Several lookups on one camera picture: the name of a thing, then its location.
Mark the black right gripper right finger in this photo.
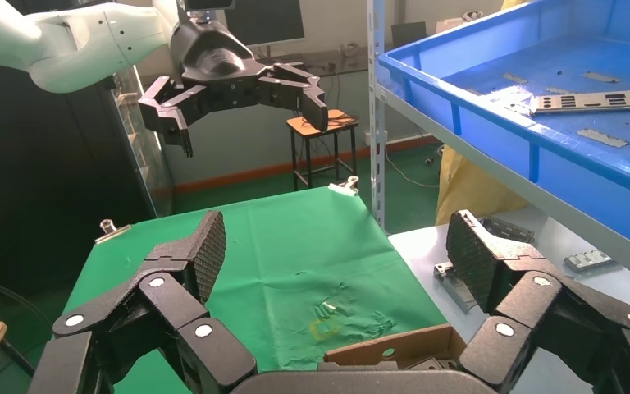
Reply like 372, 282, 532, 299
445, 210, 630, 394

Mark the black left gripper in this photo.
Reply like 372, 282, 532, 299
137, 13, 330, 158

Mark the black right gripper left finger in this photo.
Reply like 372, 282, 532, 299
26, 210, 258, 394

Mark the perforated metal shield plate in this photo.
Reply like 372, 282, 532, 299
404, 355, 458, 372
529, 88, 630, 115

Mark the brown cardboard box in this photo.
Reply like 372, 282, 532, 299
322, 323, 468, 372

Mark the blue plastic tray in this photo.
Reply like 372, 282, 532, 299
377, 0, 630, 257

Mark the orange top black stool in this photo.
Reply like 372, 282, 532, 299
286, 108, 359, 191

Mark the yellow woven sack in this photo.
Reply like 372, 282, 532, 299
435, 0, 531, 225

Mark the green cloth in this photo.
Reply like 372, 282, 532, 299
0, 186, 450, 394

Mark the white metal shelf board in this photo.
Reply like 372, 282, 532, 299
377, 81, 630, 286

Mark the black computer monitor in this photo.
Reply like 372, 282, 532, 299
223, 0, 306, 48

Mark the toothed metal connector strip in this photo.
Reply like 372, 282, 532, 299
564, 249, 616, 272

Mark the small white tape scrap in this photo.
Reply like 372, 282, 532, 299
314, 300, 339, 320

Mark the clear tape film patch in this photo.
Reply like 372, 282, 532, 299
486, 88, 535, 118

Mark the black glass door cabinet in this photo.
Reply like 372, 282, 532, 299
0, 59, 176, 305

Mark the small dark monitor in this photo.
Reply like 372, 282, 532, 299
390, 21, 428, 50

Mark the long narrow metal bracket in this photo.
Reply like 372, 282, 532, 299
480, 217, 536, 244

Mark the slotted steel shelf post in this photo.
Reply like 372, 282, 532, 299
366, 0, 390, 232

